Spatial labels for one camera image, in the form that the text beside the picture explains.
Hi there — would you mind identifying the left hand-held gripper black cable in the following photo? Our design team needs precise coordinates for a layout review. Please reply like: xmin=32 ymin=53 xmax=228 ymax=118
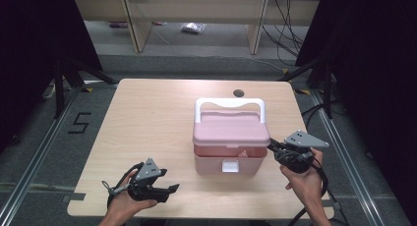
xmin=106 ymin=161 xmax=146 ymax=209

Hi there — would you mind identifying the bundle of black cables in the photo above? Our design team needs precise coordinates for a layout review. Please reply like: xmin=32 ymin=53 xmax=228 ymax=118
xmin=262 ymin=0 xmax=304 ymax=62

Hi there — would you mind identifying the black metal stand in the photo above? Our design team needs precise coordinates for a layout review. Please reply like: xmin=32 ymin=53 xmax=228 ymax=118
xmin=53 ymin=57 xmax=119 ymax=119
xmin=278 ymin=57 xmax=338 ymax=120

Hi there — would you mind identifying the right hand-held gripper black cable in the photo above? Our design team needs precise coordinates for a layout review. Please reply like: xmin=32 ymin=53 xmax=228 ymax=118
xmin=287 ymin=155 xmax=349 ymax=226

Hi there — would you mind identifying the silver metal floor rail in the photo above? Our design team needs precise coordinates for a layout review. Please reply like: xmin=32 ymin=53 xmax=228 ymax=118
xmin=0 ymin=86 xmax=83 ymax=226
xmin=309 ymin=89 xmax=385 ymax=226

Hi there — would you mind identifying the pink storage box white handle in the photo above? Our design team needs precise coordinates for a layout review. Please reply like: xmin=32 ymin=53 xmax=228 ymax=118
xmin=192 ymin=97 xmax=271 ymax=177

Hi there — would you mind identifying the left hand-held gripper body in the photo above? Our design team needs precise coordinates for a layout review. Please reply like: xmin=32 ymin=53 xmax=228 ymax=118
xmin=127 ymin=157 xmax=170 ymax=202

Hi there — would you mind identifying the person's right hand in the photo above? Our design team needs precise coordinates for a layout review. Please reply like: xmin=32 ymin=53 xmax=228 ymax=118
xmin=279 ymin=147 xmax=327 ymax=209

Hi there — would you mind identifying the hand-held gripper black cable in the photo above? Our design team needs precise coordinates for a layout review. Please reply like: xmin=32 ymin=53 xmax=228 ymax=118
xmin=106 ymin=161 xmax=146 ymax=209
xmin=287 ymin=155 xmax=349 ymax=226

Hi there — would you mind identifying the grey cable plug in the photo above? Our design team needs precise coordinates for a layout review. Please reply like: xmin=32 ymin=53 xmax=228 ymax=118
xmin=101 ymin=180 xmax=131 ymax=197

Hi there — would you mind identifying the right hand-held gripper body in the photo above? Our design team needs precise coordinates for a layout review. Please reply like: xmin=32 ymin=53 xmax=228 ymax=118
xmin=274 ymin=130 xmax=330 ymax=174

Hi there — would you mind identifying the person's left hand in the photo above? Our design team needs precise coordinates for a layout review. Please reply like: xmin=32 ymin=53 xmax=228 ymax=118
xmin=106 ymin=170 xmax=158 ymax=222

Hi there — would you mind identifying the clear plastic bag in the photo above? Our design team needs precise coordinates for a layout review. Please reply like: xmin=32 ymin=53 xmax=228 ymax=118
xmin=180 ymin=22 xmax=207 ymax=34

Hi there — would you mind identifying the black floor cable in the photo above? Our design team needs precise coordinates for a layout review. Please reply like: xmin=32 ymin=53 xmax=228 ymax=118
xmin=301 ymin=99 xmax=338 ymax=129

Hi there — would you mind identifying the beige wooden desk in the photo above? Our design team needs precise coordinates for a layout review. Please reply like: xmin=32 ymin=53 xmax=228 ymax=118
xmin=72 ymin=0 xmax=321 ymax=55

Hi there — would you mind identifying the thin white floor cable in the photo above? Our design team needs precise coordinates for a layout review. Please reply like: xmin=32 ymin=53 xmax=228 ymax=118
xmin=242 ymin=55 xmax=284 ymax=72

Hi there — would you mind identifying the dark curtain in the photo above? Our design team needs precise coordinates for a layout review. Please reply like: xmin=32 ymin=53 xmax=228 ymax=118
xmin=0 ymin=0 xmax=102 ymax=155
xmin=294 ymin=0 xmax=417 ymax=217

